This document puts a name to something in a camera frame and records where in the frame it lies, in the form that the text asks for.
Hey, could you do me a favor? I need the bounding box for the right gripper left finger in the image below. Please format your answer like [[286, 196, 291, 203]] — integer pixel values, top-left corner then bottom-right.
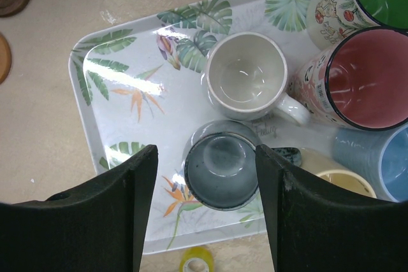
[[1, 145, 158, 271]]

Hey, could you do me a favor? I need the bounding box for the white mug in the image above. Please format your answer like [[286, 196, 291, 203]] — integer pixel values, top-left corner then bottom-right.
[[201, 32, 311, 125]]

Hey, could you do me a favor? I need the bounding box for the light blue mug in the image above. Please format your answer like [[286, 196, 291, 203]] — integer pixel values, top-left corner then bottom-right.
[[332, 124, 407, 202]]

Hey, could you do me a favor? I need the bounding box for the leaf pattern tray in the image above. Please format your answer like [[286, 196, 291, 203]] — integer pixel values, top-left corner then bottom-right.
[[69, 0, 319, 254]]

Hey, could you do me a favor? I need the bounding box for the yellow tape roll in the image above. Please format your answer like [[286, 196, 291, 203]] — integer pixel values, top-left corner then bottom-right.
[[179, 247, 215, 272]]

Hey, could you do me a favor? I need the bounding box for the red patterned mug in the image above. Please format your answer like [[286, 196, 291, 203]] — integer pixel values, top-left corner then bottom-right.
[[288, 27, 407, 131]]

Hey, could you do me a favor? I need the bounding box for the green cup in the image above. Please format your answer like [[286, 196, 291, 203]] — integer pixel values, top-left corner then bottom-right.
[[306, 0, 407, 50]]

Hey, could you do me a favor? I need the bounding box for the grey blue mug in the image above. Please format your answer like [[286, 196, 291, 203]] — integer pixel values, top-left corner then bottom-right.
[[182, 120, 262, 211]]

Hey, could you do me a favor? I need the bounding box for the light wood coaster smooth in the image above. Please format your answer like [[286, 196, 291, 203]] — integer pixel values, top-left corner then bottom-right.
[[0, 33, 12, 83]]

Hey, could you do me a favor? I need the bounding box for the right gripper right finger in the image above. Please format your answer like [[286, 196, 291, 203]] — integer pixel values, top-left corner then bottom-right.
[[256, 145, 407, 271]]

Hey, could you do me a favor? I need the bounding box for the cream mug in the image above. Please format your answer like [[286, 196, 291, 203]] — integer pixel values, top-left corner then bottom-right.
[[300, 148, 377, 198]]

